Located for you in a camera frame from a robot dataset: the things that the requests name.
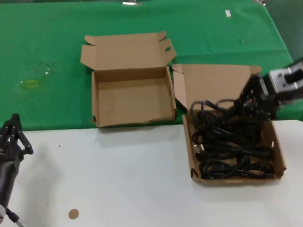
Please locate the white tape strip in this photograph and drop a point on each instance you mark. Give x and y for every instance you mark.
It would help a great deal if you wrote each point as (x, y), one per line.
(228, 13)

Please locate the empty open cardboard box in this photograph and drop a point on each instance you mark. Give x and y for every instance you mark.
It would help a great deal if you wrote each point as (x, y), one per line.
(132, 99)

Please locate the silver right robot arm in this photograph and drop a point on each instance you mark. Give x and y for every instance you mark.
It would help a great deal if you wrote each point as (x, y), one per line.
(281, 78)

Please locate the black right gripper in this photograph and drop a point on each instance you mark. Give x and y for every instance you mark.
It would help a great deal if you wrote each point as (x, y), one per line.
(267, 106)

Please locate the metal table clip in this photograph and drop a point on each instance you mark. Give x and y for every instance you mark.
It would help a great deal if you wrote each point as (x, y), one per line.
(131, 3)
(260, 1)

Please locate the small white tape scrap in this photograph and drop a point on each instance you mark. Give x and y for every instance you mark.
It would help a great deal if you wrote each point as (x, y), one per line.
(47, 72)

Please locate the brown round sticker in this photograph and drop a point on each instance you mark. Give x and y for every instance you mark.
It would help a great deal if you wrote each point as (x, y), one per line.
(73, 214)

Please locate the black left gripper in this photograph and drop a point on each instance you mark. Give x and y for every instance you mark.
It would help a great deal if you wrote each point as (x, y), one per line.
(9, 153)

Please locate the green table cloth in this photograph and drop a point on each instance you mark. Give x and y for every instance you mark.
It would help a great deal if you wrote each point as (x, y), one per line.
(47, 35)

